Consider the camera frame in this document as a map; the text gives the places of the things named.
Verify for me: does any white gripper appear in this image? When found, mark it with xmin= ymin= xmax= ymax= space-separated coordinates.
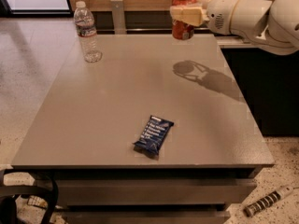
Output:
xmin=170 ymin=0 xmax=240 ymax=35

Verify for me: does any red coke can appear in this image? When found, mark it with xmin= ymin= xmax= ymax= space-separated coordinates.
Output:
xmin=172 ymin=0 xmax=196 ymax=40

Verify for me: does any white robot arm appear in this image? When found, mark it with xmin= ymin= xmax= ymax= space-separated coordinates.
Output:
xmin=170 ymin=0 xmax=299 ymax=55

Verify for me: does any blue rxbar blueberry wrapper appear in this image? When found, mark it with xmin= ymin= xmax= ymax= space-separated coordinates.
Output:
xmin=134 ymin=116 xmax=174 ymax=155

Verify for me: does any dark side cabinet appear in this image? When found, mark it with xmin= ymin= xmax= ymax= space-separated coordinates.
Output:
xmin=221 ymin=49 xmax=299 ymax=136

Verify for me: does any clear plastic water bottle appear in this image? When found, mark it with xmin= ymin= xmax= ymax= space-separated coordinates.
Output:
xmin=74 ymin=1 xmax=102 ymax=63

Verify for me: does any grey upper drawer front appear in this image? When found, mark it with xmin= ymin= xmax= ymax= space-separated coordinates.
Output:
xmin=56 ymin=179 xmax=256 ymax=206

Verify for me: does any grey drawer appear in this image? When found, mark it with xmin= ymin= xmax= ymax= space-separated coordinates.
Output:
xmin=56 ymin=179 xmax=256 ymax=206
xmin=64 ymin=211 xmax=230 ymax=224

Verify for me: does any grey lower drawer front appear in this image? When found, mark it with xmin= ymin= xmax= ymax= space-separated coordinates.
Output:
xmin=64 ymin=211 xmax=230 ymax=224

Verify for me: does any left metal wall bracket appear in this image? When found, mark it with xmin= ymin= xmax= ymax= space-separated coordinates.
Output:
xmin=110 ymin=0 xmax=127 ymax=35

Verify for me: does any horizontal metal rail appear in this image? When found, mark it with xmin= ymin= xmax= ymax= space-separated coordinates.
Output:
xmin=97 ymin=28 xmax=213 ymax=35

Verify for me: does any black chair frame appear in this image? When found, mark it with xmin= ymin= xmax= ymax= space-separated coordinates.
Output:
xmin=0 ymin=169 xmax=59 ymax=224

